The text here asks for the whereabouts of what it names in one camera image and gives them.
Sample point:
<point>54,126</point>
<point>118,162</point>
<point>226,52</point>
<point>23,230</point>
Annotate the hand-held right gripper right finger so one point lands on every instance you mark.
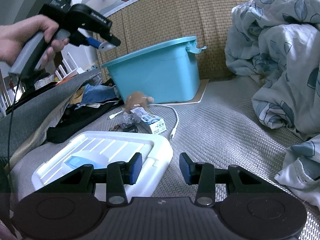
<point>187,168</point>

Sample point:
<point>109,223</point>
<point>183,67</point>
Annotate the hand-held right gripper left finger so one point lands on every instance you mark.
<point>135,168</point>

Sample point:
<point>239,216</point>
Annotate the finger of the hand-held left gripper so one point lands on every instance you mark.
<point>112,40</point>
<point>93,42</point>

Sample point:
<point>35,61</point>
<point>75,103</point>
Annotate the small white object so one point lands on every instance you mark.
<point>105,46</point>

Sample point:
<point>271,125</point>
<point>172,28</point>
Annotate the teal plastic storage bin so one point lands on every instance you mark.
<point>155,80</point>

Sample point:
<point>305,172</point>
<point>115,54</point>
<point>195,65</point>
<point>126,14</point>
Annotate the person's left hand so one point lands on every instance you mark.
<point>20,35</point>

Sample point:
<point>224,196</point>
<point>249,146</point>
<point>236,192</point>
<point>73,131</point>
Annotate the blue cartoon toy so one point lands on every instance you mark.
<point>93,68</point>

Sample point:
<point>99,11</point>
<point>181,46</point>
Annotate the white router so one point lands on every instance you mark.
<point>70,68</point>

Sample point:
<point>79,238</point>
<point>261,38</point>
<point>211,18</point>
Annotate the orange flat box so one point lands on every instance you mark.
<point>62,81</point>

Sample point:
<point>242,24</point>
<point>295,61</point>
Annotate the white blue small carton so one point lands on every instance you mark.
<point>150,121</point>

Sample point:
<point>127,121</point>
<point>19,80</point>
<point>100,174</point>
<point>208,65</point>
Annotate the blue cloth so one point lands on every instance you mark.
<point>100,95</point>

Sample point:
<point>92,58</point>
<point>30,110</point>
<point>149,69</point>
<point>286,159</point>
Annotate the grey woven bed mat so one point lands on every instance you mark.
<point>225,130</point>

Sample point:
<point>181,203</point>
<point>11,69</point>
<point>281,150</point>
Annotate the woven rattan headboard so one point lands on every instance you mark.
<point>162,12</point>

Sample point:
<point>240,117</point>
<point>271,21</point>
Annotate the clear plastic bag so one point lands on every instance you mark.
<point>45,82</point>

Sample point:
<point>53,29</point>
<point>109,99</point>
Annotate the brown plush toy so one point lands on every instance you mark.
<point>136,101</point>

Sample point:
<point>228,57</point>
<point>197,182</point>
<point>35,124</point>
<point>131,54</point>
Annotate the black cloth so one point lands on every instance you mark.
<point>75,125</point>

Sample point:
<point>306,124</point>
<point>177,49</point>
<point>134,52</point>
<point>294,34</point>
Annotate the thin wooden board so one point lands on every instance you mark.
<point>200,92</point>

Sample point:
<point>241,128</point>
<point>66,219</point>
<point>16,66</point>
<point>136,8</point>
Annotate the leaf print blanket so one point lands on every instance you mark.
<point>287,67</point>

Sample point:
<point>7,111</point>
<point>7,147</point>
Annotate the mauve fuzzy garment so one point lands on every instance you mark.
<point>6,231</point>

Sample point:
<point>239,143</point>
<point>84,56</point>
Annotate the grey padded bed rail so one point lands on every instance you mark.
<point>37,100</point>

